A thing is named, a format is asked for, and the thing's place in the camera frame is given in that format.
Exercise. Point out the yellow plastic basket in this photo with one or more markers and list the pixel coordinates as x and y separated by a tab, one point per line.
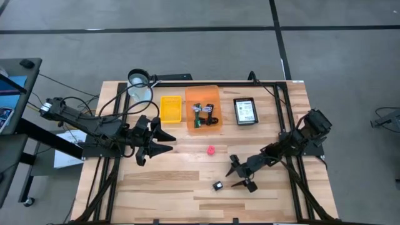
171	109

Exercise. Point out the colourful printed booklet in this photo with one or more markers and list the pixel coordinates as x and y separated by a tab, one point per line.
5	117

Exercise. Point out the black aluminium table frame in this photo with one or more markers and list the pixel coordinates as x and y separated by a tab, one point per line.
175	84

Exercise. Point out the black caster wheel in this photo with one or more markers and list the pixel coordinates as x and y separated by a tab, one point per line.
29	202

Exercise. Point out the white sticker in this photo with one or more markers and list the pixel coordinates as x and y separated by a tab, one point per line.
297	81

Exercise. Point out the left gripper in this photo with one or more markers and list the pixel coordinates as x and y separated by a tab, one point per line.
140	137

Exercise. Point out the orange translucent bin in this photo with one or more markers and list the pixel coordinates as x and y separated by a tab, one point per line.
203	93

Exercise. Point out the white paper sheet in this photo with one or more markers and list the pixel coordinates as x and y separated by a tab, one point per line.
72	137

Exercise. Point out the clear measuring cup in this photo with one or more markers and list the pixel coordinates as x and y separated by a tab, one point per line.
139	76

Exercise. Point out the black flat bar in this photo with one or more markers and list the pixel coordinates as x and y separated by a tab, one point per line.
173	77

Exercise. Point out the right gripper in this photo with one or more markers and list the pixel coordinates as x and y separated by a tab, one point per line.
251	165

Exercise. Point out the black table clamp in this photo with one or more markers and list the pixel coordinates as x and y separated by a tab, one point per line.
156	222
236	221

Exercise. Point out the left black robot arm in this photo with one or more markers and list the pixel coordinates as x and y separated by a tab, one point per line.
93	125

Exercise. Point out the grey side desk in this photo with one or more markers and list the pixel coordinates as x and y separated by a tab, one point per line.
31	81

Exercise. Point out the small red block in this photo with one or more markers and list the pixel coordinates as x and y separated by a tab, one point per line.
211	150

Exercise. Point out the black plastic basket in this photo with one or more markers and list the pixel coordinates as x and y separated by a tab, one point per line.
234	109

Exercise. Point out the green circuit board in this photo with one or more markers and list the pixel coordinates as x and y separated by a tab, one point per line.
197	120

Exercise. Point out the black cart frame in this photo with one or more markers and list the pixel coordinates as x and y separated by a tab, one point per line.
47	139

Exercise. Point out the black floor stand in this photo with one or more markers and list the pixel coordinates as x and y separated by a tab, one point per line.
387	120

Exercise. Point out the black computer mouse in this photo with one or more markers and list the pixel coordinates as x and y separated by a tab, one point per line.
27	63

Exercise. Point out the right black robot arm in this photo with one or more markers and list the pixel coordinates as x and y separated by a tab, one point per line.
300	134

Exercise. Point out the blue sheet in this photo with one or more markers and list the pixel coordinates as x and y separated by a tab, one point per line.
14	101

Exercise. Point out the black power adapter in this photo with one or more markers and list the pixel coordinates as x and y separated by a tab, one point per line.
217	186

